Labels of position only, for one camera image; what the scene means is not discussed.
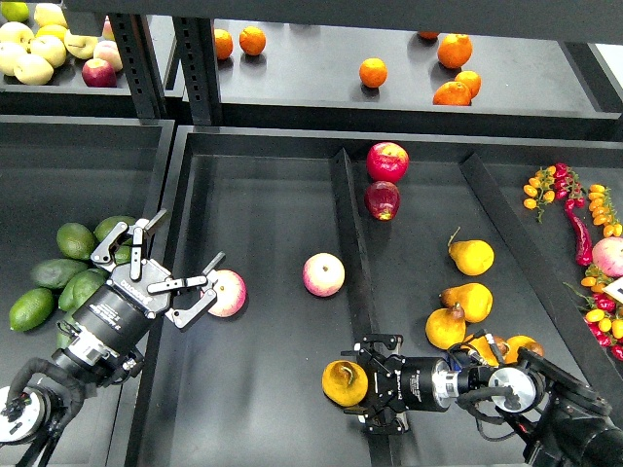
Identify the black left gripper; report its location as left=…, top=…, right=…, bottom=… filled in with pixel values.
left=72, top=208, right=227, bottom=364

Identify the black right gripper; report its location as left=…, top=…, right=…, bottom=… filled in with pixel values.
left=341, top=334, right=448, bottom=434

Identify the yellow pear stem up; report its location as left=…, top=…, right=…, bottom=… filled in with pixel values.
left=321, top=360, right=368, bottom=408

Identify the dark green avocado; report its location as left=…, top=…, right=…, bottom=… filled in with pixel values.
left=73, top=269, right=106, bottom=310

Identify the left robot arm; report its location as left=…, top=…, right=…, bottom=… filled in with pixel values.
left=1, top=209, right=225, bottom=466

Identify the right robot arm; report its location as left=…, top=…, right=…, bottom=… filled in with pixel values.
left=345, top=330, right=622, bottom=466

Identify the green avocado second row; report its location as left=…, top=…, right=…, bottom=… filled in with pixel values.
left=113, top=245, right=131, bottom=266

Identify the green avocado top right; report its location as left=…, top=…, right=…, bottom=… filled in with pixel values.
left=93, top=215, right=136, bottom=242

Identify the green avocado centre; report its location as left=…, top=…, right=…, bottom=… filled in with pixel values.
left=57, top=275, right=78, bottom=313

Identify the green avocado top left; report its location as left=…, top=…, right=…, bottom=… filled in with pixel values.
left=56, top=223, right=95, bottom=261

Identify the green avocado bottom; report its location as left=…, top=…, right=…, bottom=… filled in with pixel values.
left=55, top=312, right=78, bottom=348

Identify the dark avocado left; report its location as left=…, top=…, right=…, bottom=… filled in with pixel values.
left=30, top=258, right=88, bottom=290

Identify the yellow pear left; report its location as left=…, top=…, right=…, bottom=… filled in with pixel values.
left=425, top=303, right=466, bottom=350

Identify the yellow pear lower centre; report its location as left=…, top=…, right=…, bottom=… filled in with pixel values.
left=462, top=336, right=510, bottom=366

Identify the bright green avocado far left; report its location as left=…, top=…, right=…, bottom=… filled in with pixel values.
left=9, top=288, right=55, bottom=332

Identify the yellow pear middle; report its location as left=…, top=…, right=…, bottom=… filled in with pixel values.
left=439, top=282, right=494, bottom=323

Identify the yellow pear lower right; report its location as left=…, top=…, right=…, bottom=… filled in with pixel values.
left=505, top=335, right=544, bottom=364

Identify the pink apple left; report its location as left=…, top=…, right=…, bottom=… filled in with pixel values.
left=207, top=269, right=247, bottom=318

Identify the pink apple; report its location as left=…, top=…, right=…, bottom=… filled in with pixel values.
left=207, top=269, right=247, bottom=318
left=303, top=252, right=346, bottom=298

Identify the pink apple centre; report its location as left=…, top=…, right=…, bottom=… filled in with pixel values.
left=303, top=252, right=346, bottom=298

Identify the black left tray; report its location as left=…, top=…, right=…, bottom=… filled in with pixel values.
left=0, top=115, right=176, bottom=467

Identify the black tray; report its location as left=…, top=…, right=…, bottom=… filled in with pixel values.
left=126, top=128, right=622, bottom=466
left=0, top=115, right=176, bottom=467

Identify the black centre tray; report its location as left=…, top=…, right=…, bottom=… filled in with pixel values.
left=126, top=128, right=622, bottom=466

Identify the dark red apple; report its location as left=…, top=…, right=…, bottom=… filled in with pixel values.
left=364, top=181, right=401, bottom=221

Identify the red apple on shelf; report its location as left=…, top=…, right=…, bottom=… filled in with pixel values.
left=82, top=58, right=117, bottom=88

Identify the bright red apple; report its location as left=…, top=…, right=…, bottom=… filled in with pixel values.
left=366, top=142, right=410, bottom=183

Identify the mixed cherry tomatoes lower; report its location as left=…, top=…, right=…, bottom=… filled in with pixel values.
left=565, top=264, right=622, bottom=362

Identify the pale peach on shelf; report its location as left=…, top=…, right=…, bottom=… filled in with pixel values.
left=92, top=40, right=123, bottom=72

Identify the pale yellow apple front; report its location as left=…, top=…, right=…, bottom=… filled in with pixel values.
left=14, top=54, right=54, bottom=86

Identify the yellow apple with stem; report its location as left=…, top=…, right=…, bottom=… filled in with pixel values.
left=63, top=30, right=99, bottom=60

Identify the pale yellow apple centre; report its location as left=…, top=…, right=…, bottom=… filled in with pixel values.
left=30, top=35, right=67, bottom=68

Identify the white label card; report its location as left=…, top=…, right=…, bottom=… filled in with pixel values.
left=604, top=277, right=623, bottom=304

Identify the orange far left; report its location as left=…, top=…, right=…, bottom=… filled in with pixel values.
left=213, top=28, right=234, bottom=60

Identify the yellow lemon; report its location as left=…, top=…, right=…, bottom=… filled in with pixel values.
left=35, top=24, right=68, bottom=42

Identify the black shelf post right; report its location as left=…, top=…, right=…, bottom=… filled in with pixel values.
left=172, top=17, right=223, bottom=126

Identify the black shelf post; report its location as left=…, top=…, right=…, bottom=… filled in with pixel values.
left=172, top=17, right=223, bottom=126
left=108, top=13, right=167, bottom=120

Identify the black shelf post left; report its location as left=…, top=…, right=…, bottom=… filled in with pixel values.
left=108, top=13, right=167, bottom=120

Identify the pink peach behind post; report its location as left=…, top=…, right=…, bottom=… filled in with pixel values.
left=102, top=18, right=115, bottom=41

